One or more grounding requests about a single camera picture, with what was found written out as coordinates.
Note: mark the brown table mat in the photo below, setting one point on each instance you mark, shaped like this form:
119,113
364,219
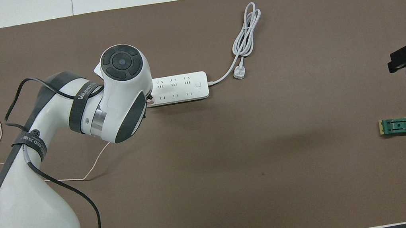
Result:
274,159

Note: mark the pink charger adapter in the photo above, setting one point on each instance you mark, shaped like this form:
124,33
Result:
150,100

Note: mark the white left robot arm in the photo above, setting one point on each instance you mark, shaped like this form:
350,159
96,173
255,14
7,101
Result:
33,215

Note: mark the green knife switch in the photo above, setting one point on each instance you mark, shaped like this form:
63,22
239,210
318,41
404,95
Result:
400,126

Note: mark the white power strip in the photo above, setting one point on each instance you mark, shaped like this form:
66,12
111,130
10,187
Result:
183,87

